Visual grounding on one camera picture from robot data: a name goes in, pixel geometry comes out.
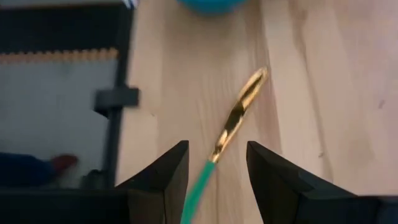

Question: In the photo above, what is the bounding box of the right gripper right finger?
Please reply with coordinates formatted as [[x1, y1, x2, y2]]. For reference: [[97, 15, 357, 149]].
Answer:
[[246, 141, 374, 224]]

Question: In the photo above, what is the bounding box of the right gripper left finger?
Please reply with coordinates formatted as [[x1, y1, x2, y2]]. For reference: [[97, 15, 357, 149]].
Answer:
[[115, 139, 190, 224]]

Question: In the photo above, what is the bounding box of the gold knife green handle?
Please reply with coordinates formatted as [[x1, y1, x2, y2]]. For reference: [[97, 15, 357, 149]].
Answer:
[[179, 65, 269, 224]]

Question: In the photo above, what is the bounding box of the blue bowl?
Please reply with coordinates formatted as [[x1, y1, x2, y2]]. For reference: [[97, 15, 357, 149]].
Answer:
[[176, 0, 249, 17]]

